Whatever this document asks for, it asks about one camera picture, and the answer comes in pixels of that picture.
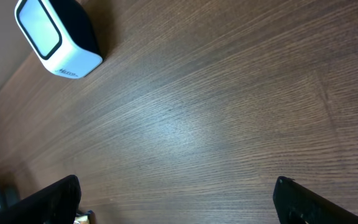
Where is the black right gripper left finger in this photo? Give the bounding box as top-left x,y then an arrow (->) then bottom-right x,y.
0,175 -> 81,224

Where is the white barcode scanner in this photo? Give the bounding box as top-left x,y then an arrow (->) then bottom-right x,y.
14,0 -> 103,79

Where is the yellow wet wipes pack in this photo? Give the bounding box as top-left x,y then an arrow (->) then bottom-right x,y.
73,210 -> 97,224

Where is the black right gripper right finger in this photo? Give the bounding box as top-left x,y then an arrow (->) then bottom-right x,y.
273,176 -> 358,224

